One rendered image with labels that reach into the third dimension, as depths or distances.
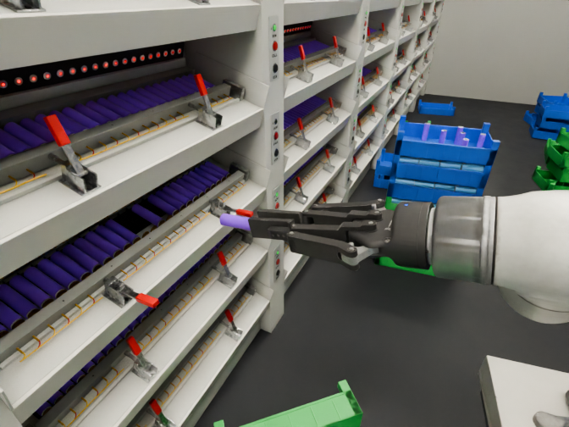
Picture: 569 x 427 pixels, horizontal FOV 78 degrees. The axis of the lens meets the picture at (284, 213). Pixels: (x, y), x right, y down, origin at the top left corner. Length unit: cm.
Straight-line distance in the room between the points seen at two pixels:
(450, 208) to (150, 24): 43
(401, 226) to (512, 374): 61
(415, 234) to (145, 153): 40
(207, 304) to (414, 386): 64
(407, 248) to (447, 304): 104
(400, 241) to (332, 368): 80
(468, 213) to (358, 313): 95
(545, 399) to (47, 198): 93
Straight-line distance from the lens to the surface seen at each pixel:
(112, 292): 60
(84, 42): 48
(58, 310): 58
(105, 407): 73
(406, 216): 39
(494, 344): 136
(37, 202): 49
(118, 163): 55
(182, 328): 79
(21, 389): 56
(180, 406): 93
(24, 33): 44
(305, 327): 123
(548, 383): 97
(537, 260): 37
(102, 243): 66
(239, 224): 51
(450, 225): 38
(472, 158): 127
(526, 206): 38
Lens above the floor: 94
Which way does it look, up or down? 32 degrees down
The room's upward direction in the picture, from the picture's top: straight up
